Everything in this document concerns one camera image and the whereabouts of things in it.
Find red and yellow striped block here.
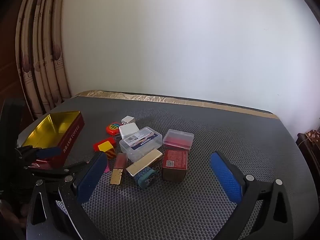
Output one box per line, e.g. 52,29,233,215
93,137,117,160

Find round red tape measure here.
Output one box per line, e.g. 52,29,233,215
106,122,122,137

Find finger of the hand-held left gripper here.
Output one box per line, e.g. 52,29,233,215
24,161,90,181
15,146,62,164

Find brown wooden door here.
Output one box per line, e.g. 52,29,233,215
0,0,35,120

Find red tin box gold inside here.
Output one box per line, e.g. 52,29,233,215
21,110,85,169

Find red carton box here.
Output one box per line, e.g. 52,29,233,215
162,149,188,182

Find beige patterned curtain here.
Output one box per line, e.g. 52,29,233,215
15,0,73,119

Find white charger cube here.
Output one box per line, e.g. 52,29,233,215
119,123,139,139

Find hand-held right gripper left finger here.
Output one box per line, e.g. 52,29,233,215
26,152,108,240

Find shiny gold rectangular box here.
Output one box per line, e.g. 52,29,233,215
126,148,163,177

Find clear plastic box white label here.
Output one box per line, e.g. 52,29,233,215
119,127,164,162

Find blue padlock keychain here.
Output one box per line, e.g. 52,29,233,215
134,166,157,190

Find clear plastic box red contents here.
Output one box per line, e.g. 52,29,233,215
162,129,195,151

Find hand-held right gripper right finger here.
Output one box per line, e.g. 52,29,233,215
210,151,288,240

